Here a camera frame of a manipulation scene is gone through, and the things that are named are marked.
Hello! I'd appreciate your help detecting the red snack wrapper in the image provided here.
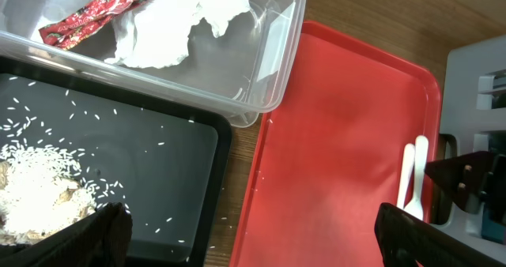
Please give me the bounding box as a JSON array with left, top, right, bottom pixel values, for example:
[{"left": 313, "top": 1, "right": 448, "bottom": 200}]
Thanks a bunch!
[{"left": 39, "top": 0, "right": 148, "bottom": 50}]

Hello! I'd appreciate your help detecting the food scraps and rice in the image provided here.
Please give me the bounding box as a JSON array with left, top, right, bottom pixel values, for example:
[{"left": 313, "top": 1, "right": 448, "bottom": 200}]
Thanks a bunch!
[{"left": 0, "top": 75, "right": 131, "bottom": 246}]

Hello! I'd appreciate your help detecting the grey dishwasher rack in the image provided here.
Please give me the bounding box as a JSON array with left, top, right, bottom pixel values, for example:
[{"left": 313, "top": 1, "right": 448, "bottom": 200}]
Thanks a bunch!
[{"left": 436, "top": 36, "right": 505, "bottom": 263}]

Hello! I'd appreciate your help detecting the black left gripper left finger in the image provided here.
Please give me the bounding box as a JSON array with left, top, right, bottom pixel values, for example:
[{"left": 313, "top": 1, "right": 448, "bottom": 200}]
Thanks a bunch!
[{"left": 1, "top": 203, "right": 133, "bottom": 267}]

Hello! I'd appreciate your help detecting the white tissue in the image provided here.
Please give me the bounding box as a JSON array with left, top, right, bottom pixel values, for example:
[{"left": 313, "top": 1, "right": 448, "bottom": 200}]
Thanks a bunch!
[{"left": 104, "top": 0, "right": 251, "bottom": 69}]

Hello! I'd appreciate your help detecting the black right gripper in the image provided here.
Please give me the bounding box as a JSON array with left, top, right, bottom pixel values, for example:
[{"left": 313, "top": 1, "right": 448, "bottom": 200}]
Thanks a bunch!
[{"left": 425, "top": 151, "right": 505, "bottom": 225}]

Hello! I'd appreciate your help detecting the red plastic tray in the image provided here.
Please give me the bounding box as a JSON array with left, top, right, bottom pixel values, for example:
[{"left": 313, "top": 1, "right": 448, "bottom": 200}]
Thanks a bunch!
[{"left": 230, "top": 21, "right": 441, "bottom": 267}]

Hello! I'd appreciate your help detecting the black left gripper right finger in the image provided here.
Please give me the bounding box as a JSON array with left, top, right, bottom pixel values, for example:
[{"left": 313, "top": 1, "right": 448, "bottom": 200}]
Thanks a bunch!
[{"left": 374, "top": 203, "right": 502, "bottom": 267}]

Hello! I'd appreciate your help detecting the white plastic spoon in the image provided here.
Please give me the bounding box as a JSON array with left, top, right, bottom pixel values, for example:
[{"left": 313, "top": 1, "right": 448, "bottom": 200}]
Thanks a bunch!
[{"left": 404, "top": 135, "right": 429, "bottom": 220}]

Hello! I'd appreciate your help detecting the clear plastic waste bin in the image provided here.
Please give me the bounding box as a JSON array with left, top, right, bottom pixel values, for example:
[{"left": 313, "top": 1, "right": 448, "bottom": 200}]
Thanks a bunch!
[{"left": 1, "top": 0, "right": 306, "bottom": 128}]

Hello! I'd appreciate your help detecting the black food waste tray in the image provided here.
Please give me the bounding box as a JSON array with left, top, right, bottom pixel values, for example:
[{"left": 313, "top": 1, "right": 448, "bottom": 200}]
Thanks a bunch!
[{"left": 1, "top": 58, "right": 232, "bottom": 266}]

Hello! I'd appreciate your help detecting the white plastic fork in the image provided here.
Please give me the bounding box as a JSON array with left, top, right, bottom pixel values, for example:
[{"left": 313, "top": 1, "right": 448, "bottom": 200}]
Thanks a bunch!
[{"left": 396, "top": 144, "right": 415, "bottom": 209}]

